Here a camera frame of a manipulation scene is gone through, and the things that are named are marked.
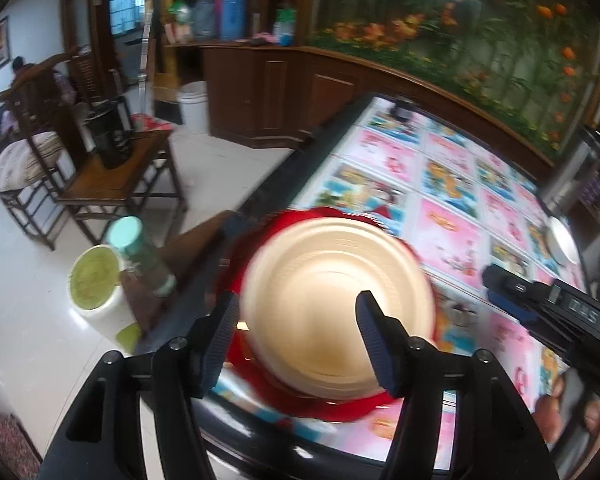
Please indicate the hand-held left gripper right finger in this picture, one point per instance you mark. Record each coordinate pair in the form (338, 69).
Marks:
(375, 345)

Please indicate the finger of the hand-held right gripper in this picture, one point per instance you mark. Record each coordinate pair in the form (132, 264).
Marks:
(515, 285)
(515, 311)

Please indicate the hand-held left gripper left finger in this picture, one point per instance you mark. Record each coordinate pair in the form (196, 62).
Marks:
(220, 340)

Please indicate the white plate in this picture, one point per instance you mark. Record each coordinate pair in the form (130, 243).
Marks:
(562, 240)

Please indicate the red scalloped plastic plate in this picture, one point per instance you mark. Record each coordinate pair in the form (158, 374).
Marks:
(330, 410)

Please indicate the cream bowl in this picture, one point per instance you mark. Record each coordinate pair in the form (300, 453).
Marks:
(325, 280)

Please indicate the person's right hand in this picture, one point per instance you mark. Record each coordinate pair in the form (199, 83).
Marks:
(550, 415)

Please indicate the printed colourful tablecloth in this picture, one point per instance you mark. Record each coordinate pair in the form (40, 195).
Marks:
(450, 230)

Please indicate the brown wooden stool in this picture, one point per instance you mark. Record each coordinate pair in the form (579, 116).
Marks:
(190, 255)

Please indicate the green capped bottle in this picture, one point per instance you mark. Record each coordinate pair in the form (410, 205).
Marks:
(140, 255)

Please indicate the purple container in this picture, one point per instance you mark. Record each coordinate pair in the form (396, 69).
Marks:
(596, 185)

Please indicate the white jar green lid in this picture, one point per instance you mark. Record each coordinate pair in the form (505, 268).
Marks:
(97, 285)

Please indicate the small black object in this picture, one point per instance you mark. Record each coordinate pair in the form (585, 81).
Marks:
(401, 110)

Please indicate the red cloth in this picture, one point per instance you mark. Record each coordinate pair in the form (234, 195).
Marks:
(152, 122)

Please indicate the white bucket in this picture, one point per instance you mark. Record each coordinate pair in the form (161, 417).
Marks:
(194, 110)

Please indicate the black electric kettle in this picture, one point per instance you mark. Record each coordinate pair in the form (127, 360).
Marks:
(109, 135)

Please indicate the patterned floor rug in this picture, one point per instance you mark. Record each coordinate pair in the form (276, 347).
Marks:
(2, 445)

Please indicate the brown wooden cabinet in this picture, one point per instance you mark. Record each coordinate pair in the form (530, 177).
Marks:
(270, 95)

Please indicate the striped seat cushion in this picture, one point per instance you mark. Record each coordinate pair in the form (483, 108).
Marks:
(25, 162)

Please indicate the wooden chair with cushion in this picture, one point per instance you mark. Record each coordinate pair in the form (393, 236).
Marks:
(35, 105)

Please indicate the green white bottle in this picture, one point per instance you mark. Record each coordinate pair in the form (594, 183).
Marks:
(285, 27)

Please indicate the green snack bag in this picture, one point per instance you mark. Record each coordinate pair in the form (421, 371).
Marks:
(179, 20)

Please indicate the clear water jug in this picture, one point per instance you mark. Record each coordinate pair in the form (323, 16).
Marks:
(205, 17)

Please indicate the pink thermos jug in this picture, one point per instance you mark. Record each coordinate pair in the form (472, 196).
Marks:
(218, 15)

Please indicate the blue thermos jug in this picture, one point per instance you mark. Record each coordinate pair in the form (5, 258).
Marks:
(232, 15)

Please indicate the window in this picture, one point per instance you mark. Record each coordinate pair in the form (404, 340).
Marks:
(126, 2)

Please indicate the flower wall mural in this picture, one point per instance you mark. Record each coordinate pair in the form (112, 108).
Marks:
(455, 25)

